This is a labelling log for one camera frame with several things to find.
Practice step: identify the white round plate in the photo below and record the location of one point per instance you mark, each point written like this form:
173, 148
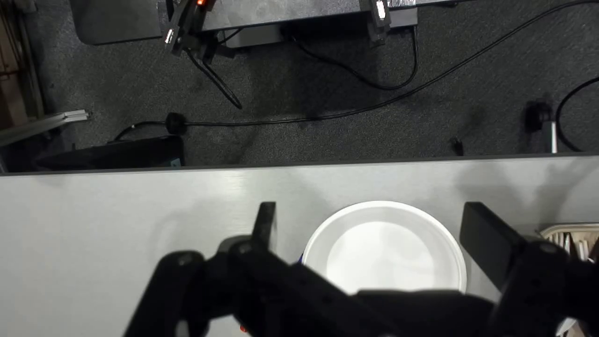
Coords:
386, 246

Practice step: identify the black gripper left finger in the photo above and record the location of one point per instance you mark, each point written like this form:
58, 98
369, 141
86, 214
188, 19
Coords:
188, 291

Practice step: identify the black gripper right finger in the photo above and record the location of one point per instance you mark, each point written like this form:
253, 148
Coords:
539, 283

